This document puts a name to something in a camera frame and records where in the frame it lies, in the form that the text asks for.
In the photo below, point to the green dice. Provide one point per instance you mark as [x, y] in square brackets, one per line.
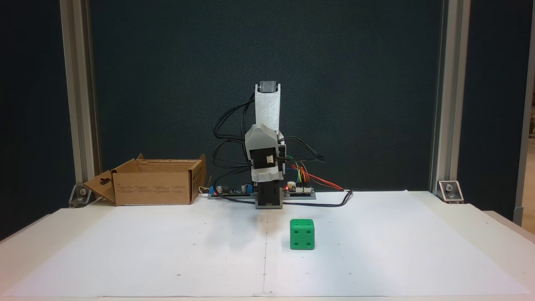
[301, 240]

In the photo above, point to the blue circuit board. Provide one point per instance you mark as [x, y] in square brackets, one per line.
[228, 191]

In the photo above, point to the open cardboard box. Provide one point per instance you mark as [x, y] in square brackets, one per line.
[154, 190]

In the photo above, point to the white paper sheet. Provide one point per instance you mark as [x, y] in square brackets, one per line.
[167, 251]

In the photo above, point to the aluminium frame post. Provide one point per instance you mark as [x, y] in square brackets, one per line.
[449, 104]
[79, 104]

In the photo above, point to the metal corner bracket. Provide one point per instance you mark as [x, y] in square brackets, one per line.
[450, 191]
[81, 195]

